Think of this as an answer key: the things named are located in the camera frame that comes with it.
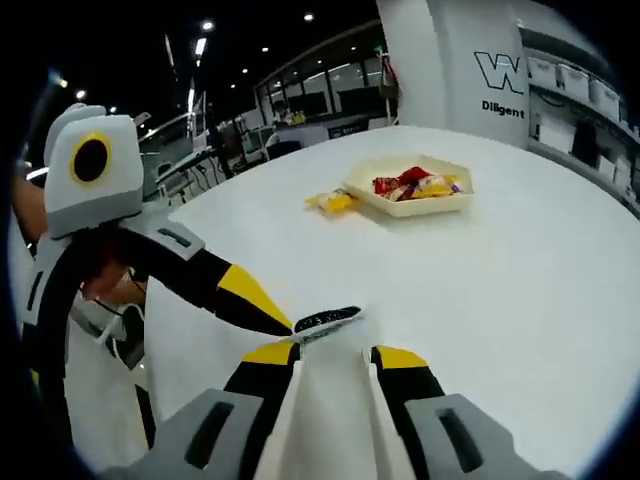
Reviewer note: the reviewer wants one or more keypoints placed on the row of white storage bins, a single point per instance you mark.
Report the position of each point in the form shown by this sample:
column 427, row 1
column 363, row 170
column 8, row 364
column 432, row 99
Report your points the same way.
column 572, row 82

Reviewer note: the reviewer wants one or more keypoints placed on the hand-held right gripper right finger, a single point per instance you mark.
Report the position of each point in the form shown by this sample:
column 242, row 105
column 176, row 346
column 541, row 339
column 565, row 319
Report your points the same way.
column 415, row 385

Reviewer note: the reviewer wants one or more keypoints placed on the white plastic chair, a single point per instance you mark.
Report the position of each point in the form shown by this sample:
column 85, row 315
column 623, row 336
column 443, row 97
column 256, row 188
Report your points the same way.
column 107, row 332

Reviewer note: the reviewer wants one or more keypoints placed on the clear dark food packet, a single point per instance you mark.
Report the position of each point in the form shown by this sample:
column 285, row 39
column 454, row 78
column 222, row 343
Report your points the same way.
column 325, row 318

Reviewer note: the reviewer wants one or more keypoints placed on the ceiling spot lights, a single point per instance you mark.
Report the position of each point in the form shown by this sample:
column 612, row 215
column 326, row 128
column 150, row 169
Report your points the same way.
column 207, row 25

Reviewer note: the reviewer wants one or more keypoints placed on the black bag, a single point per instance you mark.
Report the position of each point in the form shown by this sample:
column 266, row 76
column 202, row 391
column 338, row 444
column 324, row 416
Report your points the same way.
column 586, row 142

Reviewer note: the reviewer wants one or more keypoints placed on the white food tongs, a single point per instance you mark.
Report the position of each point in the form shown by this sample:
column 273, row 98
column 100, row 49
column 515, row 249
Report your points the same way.
column 285, row 430

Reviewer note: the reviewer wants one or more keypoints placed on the yellow drink bottles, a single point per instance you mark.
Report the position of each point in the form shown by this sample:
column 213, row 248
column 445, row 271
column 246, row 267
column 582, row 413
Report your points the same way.
column 299, row 116

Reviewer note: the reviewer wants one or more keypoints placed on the long ceiling light panel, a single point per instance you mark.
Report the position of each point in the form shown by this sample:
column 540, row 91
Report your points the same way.
column 200, row 47

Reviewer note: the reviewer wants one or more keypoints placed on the grey reception counter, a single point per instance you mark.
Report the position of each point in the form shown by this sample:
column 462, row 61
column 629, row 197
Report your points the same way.
column 310, row 134

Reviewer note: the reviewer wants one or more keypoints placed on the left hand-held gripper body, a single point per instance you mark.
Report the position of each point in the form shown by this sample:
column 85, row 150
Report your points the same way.
column 115, row 190

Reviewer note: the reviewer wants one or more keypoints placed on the clothes rack with red garment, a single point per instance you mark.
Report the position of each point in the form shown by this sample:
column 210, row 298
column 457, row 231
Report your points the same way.
column 387, row 75

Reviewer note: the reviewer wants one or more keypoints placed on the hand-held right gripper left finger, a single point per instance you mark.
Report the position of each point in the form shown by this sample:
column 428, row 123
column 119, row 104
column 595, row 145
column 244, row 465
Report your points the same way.
column 255, row 382

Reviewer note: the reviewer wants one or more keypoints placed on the cream hexagonal container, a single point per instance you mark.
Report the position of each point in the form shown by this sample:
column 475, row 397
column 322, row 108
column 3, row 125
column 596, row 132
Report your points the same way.
column 430, row 207

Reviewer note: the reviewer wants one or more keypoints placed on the gold food packet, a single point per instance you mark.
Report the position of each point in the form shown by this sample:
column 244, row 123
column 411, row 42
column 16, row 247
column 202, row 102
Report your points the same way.
column 342, row 192

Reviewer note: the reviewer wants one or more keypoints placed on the grey metal shelving unit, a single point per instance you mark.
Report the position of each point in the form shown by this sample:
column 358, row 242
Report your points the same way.
column 547, row 95

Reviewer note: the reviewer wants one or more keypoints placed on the person's left hand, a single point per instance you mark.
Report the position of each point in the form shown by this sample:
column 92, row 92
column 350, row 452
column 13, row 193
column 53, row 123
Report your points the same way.
column 107, row 282

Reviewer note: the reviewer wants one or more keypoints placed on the yellow cake food packet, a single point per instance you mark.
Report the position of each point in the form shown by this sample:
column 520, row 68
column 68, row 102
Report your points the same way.
column 435, row 186
column 327, row 201

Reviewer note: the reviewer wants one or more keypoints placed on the red bar food packet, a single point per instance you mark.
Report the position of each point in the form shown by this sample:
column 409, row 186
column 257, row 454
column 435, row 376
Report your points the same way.
column 384, row 185

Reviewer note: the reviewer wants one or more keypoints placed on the black office chair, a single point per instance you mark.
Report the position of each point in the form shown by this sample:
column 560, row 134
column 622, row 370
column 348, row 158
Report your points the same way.
column 282, row 150

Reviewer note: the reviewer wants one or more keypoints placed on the small red food packet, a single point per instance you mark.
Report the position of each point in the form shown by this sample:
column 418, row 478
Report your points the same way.
column 412, row 174

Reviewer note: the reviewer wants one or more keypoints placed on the white cardboard box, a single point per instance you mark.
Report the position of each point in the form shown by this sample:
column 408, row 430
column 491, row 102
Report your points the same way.
column 555, row 132

